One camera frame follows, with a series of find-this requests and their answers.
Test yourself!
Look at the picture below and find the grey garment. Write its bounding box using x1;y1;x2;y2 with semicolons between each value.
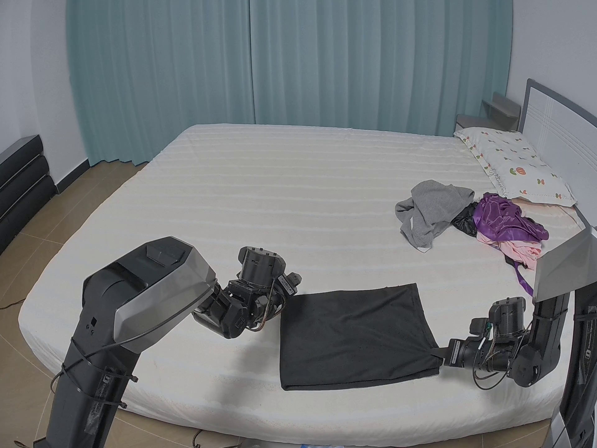
395;180;476;254

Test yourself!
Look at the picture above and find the shiny black garment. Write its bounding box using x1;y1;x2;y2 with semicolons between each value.
451;202;480;238

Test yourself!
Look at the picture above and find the black chest of drawers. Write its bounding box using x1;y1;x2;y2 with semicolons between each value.
0;134;56;256

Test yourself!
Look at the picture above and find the pink garment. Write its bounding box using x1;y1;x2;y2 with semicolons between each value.
477;231;544;271

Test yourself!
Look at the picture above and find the bed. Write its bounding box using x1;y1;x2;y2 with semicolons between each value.
18;78;597;441

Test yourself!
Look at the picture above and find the grey bedside table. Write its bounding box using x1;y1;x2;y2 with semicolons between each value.
456;91;521;134

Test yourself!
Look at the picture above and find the white printed pillow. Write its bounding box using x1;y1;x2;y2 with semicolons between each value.
453;127;578;209

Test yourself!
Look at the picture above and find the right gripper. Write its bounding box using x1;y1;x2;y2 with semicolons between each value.
444;337;491;369

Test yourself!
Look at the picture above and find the purple satin garment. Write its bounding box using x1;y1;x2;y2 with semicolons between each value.
472;193;550;297

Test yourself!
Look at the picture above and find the blue-green curtain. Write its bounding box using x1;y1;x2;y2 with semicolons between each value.
247;0;514;139
65;0;255;168

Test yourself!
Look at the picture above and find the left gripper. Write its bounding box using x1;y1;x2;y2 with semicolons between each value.
259;273;299;320

